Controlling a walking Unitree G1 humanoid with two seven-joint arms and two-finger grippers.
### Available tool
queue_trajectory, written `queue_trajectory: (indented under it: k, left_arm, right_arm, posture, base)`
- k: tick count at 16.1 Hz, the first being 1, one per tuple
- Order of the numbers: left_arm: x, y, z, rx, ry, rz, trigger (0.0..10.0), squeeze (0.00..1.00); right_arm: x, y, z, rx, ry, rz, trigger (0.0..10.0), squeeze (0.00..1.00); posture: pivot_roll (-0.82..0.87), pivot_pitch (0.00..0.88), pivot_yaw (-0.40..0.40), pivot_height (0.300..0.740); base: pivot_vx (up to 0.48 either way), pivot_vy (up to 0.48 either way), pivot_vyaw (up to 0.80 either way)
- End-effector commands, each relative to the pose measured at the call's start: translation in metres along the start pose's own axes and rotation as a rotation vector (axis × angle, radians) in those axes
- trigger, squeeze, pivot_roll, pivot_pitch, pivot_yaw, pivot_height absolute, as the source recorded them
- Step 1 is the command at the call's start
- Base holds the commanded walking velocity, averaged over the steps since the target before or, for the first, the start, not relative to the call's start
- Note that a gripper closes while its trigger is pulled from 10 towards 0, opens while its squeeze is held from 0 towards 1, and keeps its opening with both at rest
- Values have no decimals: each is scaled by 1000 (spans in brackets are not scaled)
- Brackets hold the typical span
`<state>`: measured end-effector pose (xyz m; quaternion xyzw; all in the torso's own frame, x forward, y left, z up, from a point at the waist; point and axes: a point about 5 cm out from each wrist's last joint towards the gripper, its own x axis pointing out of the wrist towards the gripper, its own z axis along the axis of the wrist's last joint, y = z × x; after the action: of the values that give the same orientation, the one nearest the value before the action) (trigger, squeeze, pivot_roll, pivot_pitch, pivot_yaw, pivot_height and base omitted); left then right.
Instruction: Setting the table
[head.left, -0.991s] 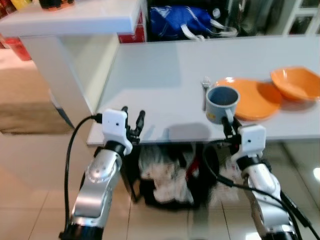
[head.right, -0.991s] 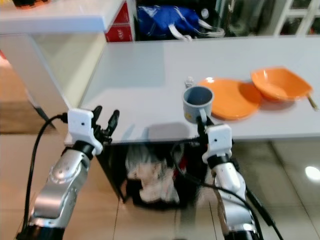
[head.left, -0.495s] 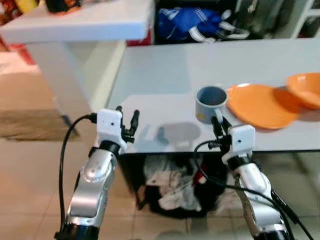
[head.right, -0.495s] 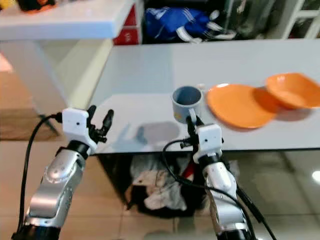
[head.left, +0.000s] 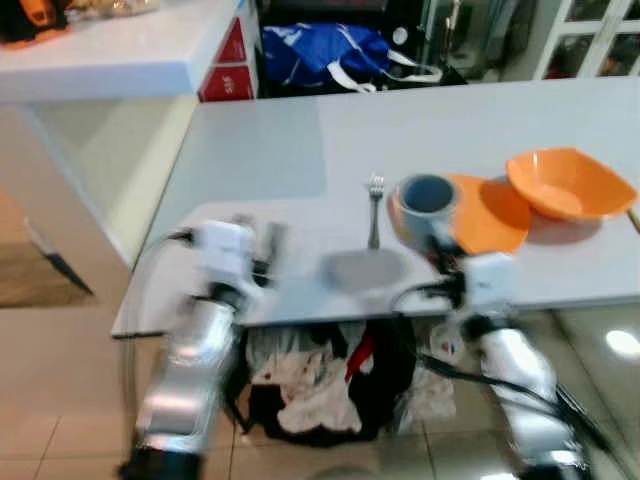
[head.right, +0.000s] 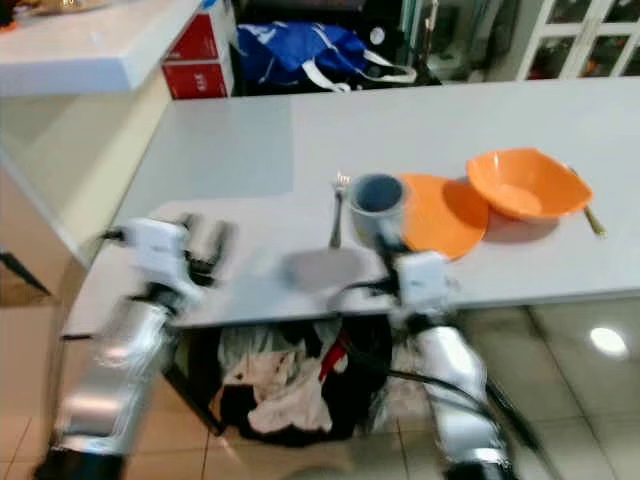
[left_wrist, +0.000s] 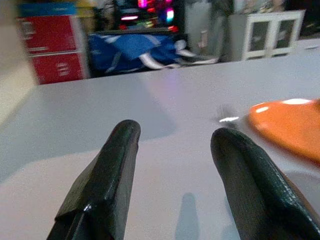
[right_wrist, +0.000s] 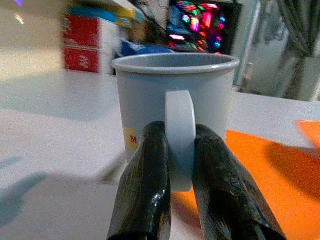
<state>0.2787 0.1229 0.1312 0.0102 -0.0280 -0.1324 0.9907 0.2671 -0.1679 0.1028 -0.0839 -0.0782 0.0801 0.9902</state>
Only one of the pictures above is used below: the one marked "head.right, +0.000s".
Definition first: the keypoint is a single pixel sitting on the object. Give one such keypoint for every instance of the silver metal fork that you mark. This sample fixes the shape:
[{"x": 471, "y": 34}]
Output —
[{"x": 338, "y": 215}]

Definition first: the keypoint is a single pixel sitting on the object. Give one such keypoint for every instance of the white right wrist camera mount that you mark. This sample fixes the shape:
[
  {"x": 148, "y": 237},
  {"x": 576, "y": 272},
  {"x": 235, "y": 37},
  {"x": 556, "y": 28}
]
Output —
[{"x": 422, "y": 280}]

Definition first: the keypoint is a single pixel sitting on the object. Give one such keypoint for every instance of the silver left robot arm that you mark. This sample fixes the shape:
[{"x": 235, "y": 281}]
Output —
[{"x": 110, "y": 370}]

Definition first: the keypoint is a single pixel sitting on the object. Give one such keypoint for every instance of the tan woven basket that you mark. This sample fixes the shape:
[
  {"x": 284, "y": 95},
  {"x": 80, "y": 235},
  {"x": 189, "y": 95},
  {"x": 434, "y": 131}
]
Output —
[{"x": 80, "y": 5}]

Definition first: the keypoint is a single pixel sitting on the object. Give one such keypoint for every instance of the grey ceramic mug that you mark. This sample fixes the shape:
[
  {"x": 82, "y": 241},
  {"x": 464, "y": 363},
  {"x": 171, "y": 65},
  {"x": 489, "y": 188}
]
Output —
[{"x": 365, "y": 222}]

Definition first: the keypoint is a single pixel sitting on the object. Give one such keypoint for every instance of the white crumpled cloth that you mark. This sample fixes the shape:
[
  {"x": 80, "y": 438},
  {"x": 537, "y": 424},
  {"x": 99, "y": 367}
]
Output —
[{"x": 280, "y": 395}]

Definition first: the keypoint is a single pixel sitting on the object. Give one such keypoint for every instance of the white glass door cabinet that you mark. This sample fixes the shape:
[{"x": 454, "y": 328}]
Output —
[{"x": 550, "y": 40}]

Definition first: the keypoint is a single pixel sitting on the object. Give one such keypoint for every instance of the black laundry bag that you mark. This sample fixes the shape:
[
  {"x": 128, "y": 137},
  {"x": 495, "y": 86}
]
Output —
[{"x": 350, "y": 395}]

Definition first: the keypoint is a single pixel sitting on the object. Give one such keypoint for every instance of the orange and black object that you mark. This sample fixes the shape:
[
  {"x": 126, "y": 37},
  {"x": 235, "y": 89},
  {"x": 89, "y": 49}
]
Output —
[{"x": 8, "y": 10}]

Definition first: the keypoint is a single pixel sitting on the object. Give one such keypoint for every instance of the orange plastic bowl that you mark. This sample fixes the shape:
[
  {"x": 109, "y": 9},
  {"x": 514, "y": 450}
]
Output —
[{"x": 525, "y": 185}]

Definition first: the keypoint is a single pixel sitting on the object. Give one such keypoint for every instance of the white raised bar counter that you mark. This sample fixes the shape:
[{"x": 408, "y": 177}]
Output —
[{"x": 80, "y": 55}]

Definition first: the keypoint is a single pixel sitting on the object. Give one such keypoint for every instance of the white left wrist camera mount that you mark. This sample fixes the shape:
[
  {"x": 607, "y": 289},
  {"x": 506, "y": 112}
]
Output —
[{"x": 160, "y": 248}]

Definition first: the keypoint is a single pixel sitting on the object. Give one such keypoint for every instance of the orange plastic plate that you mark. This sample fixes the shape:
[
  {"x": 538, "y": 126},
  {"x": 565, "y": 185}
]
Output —
[{"x": 445, "y": 220}]

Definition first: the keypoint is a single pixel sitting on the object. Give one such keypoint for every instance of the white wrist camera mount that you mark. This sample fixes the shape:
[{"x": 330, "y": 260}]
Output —
[
  {"x": 422, "y": 280},
  {"x": 160, "y": 248}
]

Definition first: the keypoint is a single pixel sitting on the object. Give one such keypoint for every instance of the beige woven place mat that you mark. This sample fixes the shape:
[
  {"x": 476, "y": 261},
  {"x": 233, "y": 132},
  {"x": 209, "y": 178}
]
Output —
[{"x": 20, "y": 288}]

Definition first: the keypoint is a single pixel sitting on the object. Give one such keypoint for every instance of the red cardboard box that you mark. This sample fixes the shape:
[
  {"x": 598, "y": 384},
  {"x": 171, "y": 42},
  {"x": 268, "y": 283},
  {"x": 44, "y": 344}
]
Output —
[{"x": 195, "y": 78}]

